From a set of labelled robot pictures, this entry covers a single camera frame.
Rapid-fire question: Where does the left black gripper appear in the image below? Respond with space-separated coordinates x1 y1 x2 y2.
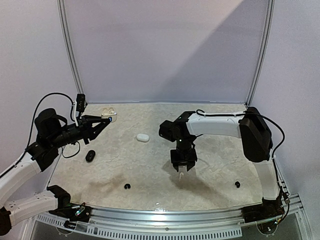
48 114 110 149

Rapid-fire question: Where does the white square charging case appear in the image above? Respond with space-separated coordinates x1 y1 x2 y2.
100 107 118 123

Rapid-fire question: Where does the black oval charging case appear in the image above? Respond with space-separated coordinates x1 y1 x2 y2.
85 150 96 163

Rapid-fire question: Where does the white oval charging case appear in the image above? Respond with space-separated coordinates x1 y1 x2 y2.
136 133 150 142

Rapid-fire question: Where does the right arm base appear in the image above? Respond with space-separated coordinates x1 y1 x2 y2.
241 196 290 223

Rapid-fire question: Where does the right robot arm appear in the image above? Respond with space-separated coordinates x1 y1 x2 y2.
158 107 282 218

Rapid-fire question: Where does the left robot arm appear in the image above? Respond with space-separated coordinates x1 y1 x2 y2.
0 108 113 236

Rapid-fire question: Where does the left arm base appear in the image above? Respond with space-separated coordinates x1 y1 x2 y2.
48 202 93 223

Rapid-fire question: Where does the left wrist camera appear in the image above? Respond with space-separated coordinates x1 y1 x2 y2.
70 93 87 126

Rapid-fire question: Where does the aluminium front rail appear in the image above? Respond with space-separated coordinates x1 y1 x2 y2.
21 194 313 240

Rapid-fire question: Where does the left aluminium frame post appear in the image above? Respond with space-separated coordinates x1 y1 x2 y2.
57 0 85 94

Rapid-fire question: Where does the aluminium frame post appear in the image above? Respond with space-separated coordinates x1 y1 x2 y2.
244 0 275 106
57 0 85 94

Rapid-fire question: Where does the right aluminium frame post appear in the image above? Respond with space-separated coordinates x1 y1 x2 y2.
244 0 275 106

